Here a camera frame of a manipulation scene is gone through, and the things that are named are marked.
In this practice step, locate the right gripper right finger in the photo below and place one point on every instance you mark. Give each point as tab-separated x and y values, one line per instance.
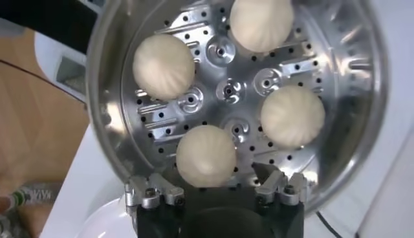
275	186

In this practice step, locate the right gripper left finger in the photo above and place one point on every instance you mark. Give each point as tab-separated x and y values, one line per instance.
168	192

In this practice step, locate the white steamed baozi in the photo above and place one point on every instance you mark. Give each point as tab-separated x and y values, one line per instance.
163	66
292	116
205	156
260	24

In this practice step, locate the perforated steel steamer tray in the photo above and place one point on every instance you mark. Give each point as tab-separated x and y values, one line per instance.
229	90

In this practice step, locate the steel steamer pot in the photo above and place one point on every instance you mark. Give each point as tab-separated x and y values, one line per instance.
362	97

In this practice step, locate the white oval plate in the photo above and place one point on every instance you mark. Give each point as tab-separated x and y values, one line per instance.
103	221

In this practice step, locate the green white patterned shoe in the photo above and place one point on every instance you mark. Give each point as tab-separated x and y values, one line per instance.
35	194

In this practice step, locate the white frame with rectangular opening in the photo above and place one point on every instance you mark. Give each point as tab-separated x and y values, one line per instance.
48	51

